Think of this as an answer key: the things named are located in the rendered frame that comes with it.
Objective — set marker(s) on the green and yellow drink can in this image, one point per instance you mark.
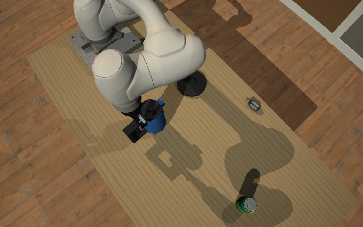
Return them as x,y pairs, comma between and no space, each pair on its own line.
246,204

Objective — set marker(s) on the black round disc with center stud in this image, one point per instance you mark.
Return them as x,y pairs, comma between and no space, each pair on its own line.
193,85

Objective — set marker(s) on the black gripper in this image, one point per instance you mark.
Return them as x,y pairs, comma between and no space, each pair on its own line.
136,115

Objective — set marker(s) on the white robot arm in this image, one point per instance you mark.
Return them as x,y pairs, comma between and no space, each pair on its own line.
168,55

